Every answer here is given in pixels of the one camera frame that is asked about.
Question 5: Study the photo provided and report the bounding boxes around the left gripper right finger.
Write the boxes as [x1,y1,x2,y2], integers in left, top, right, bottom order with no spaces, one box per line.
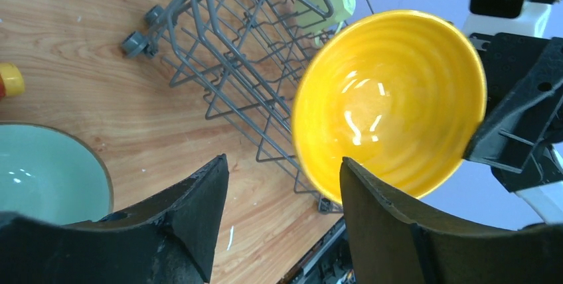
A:
[340,157,562,283]

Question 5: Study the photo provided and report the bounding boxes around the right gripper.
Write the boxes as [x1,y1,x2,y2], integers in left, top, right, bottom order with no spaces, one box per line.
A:
[464,33,562,192]

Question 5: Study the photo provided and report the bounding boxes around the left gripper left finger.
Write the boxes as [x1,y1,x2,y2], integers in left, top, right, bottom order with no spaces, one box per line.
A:
[1,155,229,283]

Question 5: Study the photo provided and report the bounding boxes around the yellow bowl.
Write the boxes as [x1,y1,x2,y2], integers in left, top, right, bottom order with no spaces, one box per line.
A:
[291,10,487,204]

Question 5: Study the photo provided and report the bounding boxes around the pale green bowl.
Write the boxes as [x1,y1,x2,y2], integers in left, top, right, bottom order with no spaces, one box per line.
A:
[1,121,114,225]

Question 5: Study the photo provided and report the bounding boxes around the grey wire dish rack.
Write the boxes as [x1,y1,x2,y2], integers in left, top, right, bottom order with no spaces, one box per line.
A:
[121,0,373,214]

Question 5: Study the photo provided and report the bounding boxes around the pale yellow mug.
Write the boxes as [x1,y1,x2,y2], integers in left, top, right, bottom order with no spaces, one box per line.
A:
[292,0,357,36]

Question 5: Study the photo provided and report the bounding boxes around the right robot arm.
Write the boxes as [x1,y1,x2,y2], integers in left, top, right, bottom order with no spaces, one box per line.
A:
[464,33,562,224]

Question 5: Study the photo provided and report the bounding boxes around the red green toy bricks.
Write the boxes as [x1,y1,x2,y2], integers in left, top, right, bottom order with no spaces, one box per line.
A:
[1,62,25,99]

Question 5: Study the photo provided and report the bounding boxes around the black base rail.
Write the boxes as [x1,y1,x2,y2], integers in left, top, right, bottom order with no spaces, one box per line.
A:
[278,218,357,284]

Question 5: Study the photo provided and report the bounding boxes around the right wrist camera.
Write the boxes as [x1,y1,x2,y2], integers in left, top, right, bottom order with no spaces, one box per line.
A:
[459,0,563,39]

